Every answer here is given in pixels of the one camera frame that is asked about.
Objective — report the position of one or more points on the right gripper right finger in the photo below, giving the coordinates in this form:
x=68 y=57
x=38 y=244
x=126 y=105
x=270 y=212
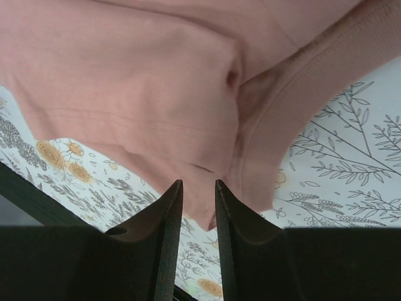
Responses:
x=260 y=261

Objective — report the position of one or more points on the pink t shirt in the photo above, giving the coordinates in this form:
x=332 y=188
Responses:
x=190 y=90

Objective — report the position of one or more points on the floral table mat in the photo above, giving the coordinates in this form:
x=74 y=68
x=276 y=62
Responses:
x=343 y=170

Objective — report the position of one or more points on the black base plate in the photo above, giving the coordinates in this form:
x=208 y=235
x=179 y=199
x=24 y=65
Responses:
x=31 y=197

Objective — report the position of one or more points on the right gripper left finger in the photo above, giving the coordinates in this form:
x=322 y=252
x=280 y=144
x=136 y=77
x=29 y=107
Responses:
x=135 y=260

